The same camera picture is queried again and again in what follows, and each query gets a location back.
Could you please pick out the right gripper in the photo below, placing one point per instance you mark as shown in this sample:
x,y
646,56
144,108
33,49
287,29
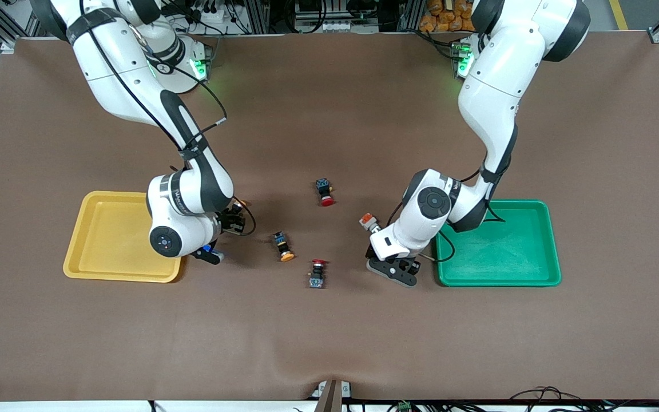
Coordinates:
x,y
230,220

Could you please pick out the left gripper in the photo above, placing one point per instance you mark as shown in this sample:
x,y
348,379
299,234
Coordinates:
x,y
404,264

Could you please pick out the yellow push button blue base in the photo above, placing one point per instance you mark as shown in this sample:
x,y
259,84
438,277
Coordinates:
x,y
209,249

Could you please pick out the green push button white body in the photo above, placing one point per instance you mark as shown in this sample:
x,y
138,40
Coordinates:
x,y
368,220

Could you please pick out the orange-yellow push button black body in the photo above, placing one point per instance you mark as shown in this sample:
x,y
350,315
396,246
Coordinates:
x,y
282,245

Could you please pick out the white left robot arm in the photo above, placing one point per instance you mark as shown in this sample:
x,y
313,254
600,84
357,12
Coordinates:
x,y
495,91

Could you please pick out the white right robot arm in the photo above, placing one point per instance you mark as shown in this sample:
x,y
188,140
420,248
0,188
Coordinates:
x,y
112,63

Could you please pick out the red mushroom button grey base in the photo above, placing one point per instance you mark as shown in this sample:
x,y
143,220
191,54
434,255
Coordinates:
x,y
317,277

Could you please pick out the brown table mat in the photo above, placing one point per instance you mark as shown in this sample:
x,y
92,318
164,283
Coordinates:
x,y
329,343

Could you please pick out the red mushroom button blue base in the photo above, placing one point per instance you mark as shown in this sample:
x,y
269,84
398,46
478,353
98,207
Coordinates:
x,y
325,191

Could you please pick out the yellow plastic tray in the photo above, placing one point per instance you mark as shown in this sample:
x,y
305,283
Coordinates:
x,y
106,240

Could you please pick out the green plastic tray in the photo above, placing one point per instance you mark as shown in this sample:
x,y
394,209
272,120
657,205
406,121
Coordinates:
x,y
507,252

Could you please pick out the white power strip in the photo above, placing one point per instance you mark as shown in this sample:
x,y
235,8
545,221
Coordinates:
x,y
338,26

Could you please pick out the bag of orange items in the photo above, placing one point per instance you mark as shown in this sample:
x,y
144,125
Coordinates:
x,y
441,14

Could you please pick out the metal bracket post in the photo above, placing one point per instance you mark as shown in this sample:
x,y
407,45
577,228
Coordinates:
x,y
332,397

